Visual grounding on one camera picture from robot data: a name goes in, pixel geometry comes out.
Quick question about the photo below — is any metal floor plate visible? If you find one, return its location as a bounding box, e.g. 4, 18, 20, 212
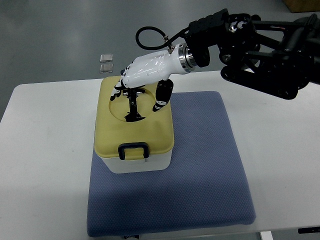
99, 63, 114, 74
100, 53, 113, 63

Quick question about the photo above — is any brown cardboard box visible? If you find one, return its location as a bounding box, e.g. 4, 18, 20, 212
282, 0, 320, 13

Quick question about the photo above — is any white storage box base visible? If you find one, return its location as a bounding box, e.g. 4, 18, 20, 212
101, 149, 173, 174

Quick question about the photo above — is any upper metal floor plate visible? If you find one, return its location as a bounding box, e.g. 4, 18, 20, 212
100, 53, 113, 63

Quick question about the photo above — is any yellow box lid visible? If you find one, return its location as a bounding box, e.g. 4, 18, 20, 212
94, 76, 174, 158

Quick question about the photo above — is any black bracket under table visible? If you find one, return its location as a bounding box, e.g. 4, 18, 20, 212
298, 226, 320, 234

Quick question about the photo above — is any blue padded mat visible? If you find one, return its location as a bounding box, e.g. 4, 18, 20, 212
87, 91, 256, 237

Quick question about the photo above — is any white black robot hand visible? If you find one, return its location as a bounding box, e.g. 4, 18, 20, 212
110, 43, 197, 112

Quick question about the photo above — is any lower metal floor plate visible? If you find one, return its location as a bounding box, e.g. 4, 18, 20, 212
99, 63, 114, 74

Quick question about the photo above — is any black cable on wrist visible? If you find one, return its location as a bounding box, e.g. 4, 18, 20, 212
135, 26, 193, 52

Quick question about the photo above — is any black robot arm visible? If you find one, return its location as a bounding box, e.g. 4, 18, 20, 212
184, 9, 320, 100

